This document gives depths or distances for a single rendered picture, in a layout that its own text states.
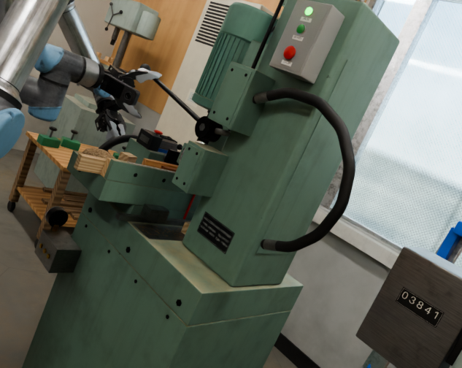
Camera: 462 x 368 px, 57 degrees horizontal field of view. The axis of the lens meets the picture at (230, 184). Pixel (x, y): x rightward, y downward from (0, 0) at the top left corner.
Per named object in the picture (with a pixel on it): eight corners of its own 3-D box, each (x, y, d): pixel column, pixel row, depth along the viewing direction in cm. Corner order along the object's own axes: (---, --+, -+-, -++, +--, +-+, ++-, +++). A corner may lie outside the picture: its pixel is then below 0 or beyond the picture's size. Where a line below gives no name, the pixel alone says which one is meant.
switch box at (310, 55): (282, 74, 103) (311, 9, 100) (314, 85, 97) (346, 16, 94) (267, 65, 99) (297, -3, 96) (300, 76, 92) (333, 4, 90)
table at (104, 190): (194, 183, 176) (199, 170, 175) (243, 218, 156) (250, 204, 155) (52, 156, 131) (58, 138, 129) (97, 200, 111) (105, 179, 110)
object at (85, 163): (217, 193, 149) (221, 182, 148) (220, 195, 148) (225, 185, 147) (73, 166, 109) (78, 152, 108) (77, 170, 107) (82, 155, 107)
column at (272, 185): (232, 245, 135) (333, 25, 122) (283, 285, 121) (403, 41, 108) (179, 242, 119) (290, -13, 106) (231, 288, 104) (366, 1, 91)
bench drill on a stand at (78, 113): (83, 177, 397) (145, 12, 368) (112, 207, 355) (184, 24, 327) (31, 168, 363) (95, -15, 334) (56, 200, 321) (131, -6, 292)
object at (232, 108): (228, 125, 113) (251, 71, 110) (250, 136, 107) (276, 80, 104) (205, 117, 107) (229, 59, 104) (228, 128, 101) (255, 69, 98)
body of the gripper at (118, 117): (114, 136, 170) (107, 114, 176) (125, 123, 166) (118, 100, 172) (96, 131, 165) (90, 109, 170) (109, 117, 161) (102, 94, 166)
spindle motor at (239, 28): (218, 111, 144) (256, 22, 138) (254, 128, 133) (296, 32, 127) (179, 96, 131) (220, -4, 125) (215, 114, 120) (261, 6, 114)
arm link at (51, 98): (21, 106, 119) (33, 68, 117) (60, 122, 120) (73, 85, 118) (8, 107, 111) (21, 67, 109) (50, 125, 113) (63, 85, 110)
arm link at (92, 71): (90, 62, 114) (78, 89, 116) (104, 68, 117) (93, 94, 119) (79, 52, 118) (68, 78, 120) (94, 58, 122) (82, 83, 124)
